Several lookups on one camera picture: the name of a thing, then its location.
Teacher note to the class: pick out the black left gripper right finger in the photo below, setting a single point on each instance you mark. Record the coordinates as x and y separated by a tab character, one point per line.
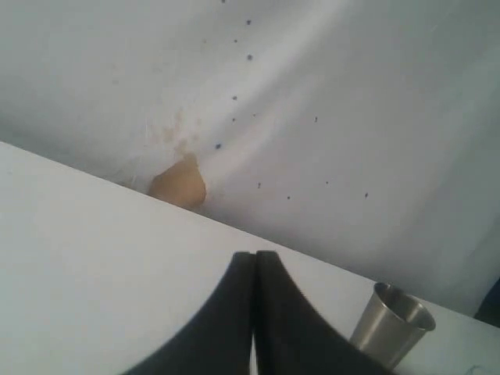
291	337

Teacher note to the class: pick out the stainless steel cup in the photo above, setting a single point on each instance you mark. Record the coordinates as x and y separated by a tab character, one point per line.
391	325

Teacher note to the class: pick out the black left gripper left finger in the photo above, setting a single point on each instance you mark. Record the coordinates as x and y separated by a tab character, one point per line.
218	338

